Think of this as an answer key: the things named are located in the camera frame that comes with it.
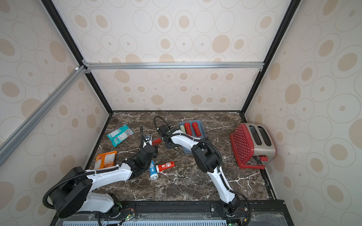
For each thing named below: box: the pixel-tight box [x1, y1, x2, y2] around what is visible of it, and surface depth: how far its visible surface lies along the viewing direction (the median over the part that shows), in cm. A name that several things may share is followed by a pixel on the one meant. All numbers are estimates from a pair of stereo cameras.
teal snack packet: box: [106, 124, 135, 148], surface depth 105 cm
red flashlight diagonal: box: [192, 121, 202, 138], surface depth 108 cm
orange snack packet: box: [94, 150, 118, 170], surface depth 91 cm
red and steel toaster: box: [230, 122, 276, 170], surface depth 85 cm
